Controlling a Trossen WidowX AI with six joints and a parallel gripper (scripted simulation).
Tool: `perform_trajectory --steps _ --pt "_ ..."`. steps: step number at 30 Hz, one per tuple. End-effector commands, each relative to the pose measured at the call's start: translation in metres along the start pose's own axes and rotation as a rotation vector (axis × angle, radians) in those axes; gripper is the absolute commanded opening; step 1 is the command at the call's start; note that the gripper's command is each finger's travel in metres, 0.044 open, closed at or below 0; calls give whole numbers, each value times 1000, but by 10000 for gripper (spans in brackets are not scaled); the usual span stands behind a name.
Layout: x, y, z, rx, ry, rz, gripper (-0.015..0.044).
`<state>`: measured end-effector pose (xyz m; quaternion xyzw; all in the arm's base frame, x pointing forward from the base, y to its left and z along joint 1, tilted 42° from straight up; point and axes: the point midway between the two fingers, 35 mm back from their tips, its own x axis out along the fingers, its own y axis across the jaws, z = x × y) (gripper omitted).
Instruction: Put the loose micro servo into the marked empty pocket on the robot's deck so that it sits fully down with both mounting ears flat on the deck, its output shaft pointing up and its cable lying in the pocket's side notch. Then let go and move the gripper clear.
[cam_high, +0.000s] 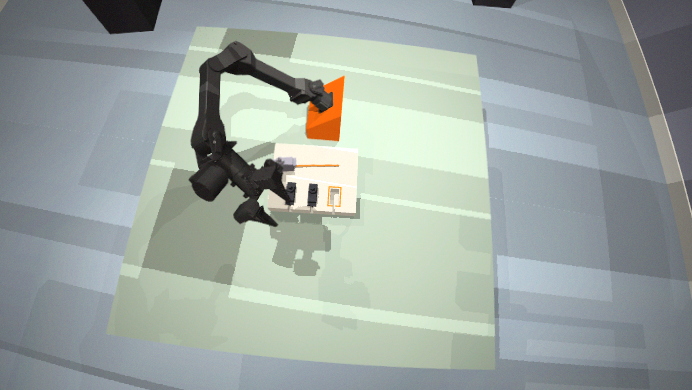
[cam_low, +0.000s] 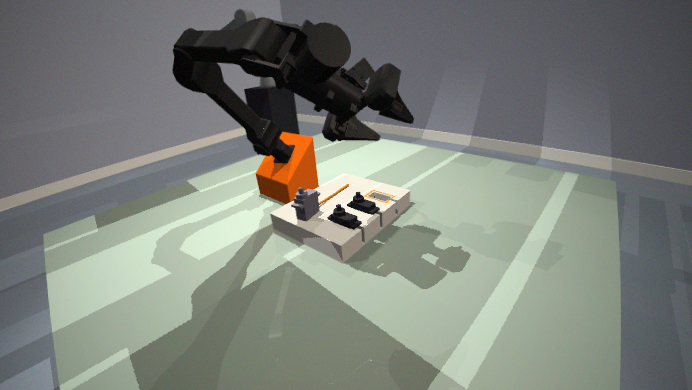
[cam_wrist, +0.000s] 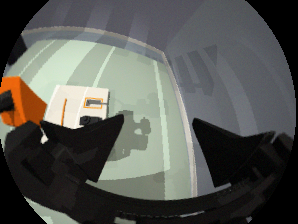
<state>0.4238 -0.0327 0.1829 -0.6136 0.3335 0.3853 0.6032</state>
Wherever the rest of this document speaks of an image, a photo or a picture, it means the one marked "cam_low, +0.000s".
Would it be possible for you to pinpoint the beige flat rectangular deck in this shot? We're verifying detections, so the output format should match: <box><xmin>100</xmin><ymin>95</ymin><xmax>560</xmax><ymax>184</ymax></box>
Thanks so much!
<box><xmin>270</xmin><ymin>173</ymin><xmax>411</xmax><ymax>264</ymax></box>

